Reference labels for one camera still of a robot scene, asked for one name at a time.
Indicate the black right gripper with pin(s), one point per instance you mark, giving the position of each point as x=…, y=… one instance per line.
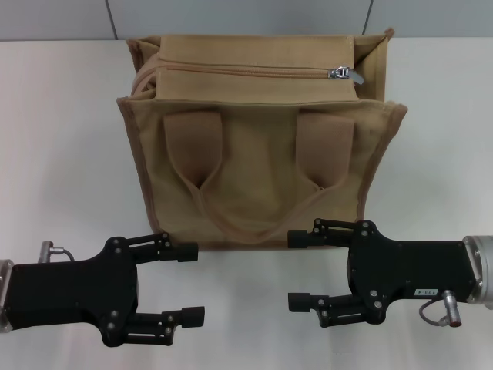
x=408, y=270

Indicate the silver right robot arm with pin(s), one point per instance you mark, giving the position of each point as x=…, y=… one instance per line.
x=483, y=270

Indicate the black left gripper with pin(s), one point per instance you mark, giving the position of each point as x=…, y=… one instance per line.
x=69, y=293

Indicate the khaki canvas food bag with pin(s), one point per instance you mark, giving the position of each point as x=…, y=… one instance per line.
x=262, y=181

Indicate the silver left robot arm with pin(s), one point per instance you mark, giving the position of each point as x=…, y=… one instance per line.
x=4, y=297

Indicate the silver metal zipper slider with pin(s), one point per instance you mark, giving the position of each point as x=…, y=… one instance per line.
x=341, y=73

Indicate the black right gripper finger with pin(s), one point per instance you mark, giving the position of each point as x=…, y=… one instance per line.
x=190, y=316
x=186, y=251

